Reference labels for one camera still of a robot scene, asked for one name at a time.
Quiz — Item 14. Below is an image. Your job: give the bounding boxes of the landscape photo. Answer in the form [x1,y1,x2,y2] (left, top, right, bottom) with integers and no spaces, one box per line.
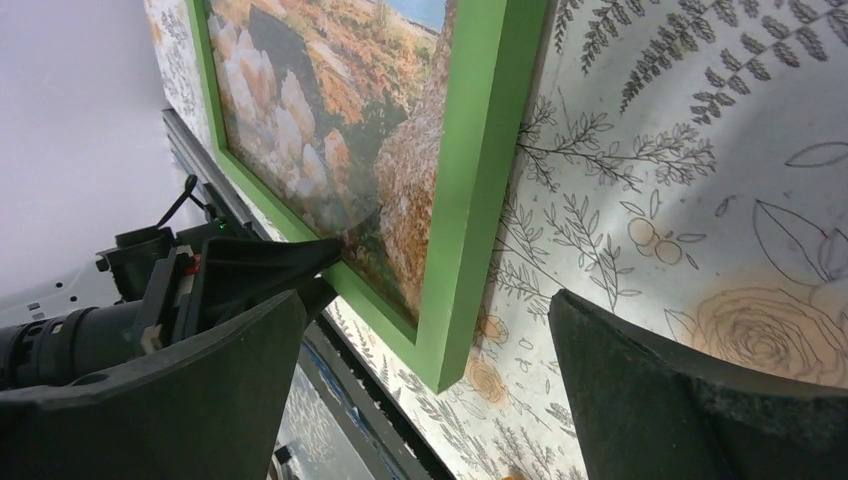
[203,1,457,323]

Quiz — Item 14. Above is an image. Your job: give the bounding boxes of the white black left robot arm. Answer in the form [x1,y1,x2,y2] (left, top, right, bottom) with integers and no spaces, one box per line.
[1,229,342,390]

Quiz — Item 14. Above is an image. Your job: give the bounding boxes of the floral tablecloth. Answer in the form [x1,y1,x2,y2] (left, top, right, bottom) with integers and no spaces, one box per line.
[145,1,847,479]

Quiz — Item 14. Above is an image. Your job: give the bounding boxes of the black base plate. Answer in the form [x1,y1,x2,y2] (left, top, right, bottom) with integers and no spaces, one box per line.
[277,279,453,479]

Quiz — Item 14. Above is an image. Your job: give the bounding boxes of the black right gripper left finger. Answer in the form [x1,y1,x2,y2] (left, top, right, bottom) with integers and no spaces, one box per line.
[1,292,308,479]

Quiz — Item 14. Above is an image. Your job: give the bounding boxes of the green wooden picture frame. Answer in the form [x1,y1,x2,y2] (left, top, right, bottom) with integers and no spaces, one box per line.
[187,1,547,393]

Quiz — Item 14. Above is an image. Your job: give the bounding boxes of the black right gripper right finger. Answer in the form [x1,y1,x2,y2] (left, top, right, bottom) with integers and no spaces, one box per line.
[548,290,847,479]

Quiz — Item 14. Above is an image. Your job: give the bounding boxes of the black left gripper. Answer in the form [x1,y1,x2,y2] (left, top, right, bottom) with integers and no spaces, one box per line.
[95,226,342,358]

